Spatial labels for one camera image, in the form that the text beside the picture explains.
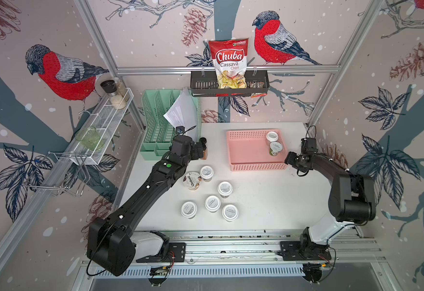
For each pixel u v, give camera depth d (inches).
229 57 31.4
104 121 31.8
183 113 37.6
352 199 18.5
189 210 31.3
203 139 39.6
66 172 23.9
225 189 33.4
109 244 15.1
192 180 35.4
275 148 39.7
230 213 30.7
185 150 24.0
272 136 42.0
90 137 28.4
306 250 26.4
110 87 31.2
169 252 28.1
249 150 42.8
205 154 40.5
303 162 28.1
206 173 35.7
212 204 31.9
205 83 37.4
